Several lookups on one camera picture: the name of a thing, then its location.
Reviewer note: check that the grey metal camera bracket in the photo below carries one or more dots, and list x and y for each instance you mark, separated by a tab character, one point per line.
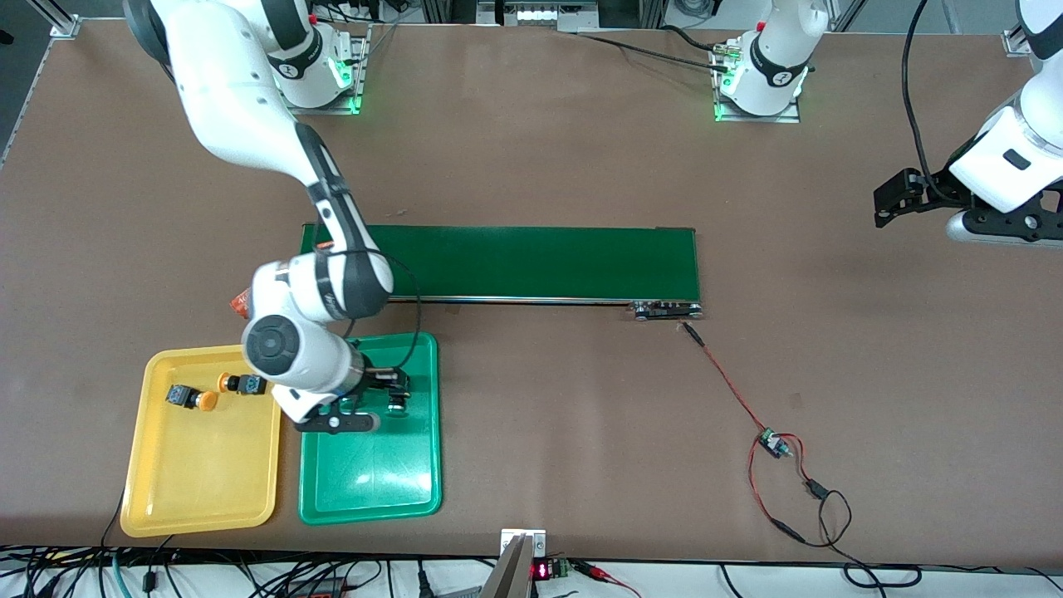
511	573

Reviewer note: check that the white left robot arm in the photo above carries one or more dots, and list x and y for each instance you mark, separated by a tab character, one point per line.
1017	141

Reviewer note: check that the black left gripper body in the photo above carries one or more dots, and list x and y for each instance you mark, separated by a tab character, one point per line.
937	188

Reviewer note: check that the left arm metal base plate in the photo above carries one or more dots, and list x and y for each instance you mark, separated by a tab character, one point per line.
789	117

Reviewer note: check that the aluminium extrusion frame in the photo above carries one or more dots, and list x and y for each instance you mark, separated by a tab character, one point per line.
62	21

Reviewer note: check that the red digit display module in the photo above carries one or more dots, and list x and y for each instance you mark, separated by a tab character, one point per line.
541	571

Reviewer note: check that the lit white control box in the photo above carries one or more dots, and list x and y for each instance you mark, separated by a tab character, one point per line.
548	15

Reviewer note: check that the yellow plastic tray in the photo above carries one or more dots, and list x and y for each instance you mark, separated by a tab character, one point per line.
199	465

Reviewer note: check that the yellow mushroom push button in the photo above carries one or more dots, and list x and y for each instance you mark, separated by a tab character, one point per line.
191	399
241	384

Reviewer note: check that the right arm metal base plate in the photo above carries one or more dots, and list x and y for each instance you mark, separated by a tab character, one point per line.
362	83

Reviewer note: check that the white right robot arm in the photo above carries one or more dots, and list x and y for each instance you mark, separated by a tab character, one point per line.
241	91

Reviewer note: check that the green conveyor belt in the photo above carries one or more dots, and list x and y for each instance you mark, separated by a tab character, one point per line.
540	262

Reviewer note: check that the red alligator clip lead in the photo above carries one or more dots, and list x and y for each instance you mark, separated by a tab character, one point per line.
594	570

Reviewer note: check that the green plastic tray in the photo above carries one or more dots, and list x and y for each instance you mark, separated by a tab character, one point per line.
382	473

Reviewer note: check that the small speed controller board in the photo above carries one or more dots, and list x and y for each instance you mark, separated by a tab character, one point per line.
773	443

